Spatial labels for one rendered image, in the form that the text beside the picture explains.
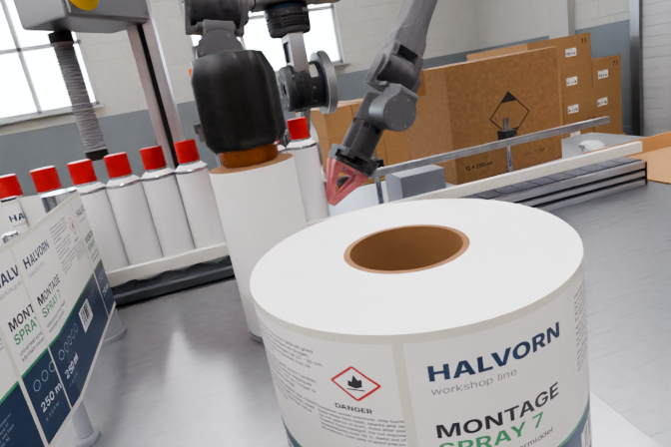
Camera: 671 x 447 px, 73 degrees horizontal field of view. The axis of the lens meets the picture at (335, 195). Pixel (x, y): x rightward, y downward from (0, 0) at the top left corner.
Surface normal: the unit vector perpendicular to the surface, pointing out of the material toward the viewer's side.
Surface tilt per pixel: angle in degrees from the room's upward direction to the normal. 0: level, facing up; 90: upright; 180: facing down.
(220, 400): 0
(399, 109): 91
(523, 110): 90
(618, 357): 0
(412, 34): 78
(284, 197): 90
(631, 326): 0
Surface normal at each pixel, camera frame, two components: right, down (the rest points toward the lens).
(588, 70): 0.35, 0.17
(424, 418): -0.11, 0.26
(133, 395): -0.18, -0.95
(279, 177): 0.64, 0.07
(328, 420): -0.55, 0.30
